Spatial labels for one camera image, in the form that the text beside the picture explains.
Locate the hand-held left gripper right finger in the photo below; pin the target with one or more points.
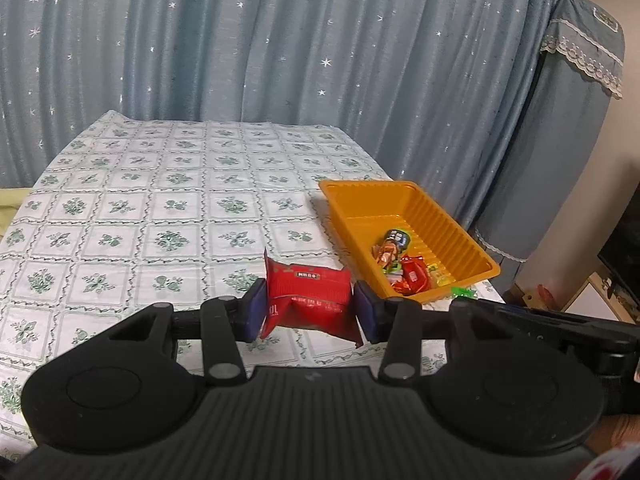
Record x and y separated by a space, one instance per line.
365 315

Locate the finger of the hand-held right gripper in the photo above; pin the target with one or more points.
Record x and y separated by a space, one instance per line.
560 317

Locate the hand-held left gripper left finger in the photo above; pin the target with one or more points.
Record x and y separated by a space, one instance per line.
255 310

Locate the red foil snack packet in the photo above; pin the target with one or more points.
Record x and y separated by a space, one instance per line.
305 295
415 272

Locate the dark green-edged chip bag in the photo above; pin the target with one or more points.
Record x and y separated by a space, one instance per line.
397 240

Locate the green candy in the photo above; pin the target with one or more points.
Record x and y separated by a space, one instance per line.
462 291

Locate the orange plastic tray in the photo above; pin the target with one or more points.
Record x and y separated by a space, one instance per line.
360 200

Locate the person's right forearm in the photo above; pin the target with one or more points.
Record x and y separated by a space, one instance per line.
612 432

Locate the white cabinet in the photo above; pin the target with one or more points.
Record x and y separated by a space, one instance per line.
595 300

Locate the brown cardboard box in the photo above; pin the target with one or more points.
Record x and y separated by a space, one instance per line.
525 297

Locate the person's patterned clothing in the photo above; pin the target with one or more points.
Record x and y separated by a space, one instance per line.
620 462

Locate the dark television screen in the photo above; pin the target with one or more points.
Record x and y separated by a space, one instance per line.
625 250

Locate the blue lace-trimmed appliance cover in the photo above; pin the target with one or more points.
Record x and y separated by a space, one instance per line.
550 135

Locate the pale yellow cloth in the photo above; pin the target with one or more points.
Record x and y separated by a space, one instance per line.
12 210

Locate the blue star-print curtain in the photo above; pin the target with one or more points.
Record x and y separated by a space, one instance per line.
250 35

